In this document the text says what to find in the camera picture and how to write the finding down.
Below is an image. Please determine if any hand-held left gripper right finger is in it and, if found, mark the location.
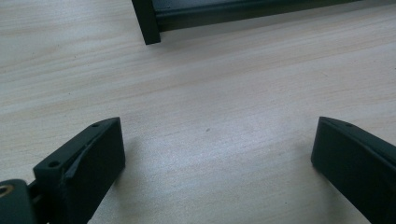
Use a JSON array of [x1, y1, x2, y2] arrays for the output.
[[310, 116, 396, 224]]

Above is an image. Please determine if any black metal frame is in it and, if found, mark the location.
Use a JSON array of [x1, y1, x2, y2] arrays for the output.
[[131, 0, 362, 46]]

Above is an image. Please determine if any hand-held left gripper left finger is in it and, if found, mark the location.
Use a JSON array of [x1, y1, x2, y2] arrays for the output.
[[33, 117, 126, 224]]

